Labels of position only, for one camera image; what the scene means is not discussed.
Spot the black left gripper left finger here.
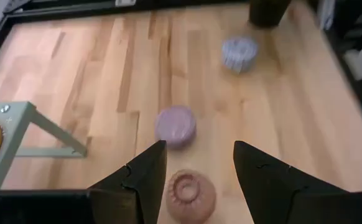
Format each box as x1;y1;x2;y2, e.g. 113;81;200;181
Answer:
87;140;169;224

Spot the black table border frame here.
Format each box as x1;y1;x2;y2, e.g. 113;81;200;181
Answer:
0;0;362;144

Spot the pink ribbed glass candle holder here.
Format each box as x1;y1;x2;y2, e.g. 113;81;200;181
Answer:
165;169;218;224
220;35;259;75

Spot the green metal riser shelf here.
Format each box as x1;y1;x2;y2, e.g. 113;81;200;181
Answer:
0;101;88;190

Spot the pink patterned candle tin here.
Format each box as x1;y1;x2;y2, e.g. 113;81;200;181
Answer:
154;105;197;150

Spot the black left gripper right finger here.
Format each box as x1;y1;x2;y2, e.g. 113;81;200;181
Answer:
233;140;348;224

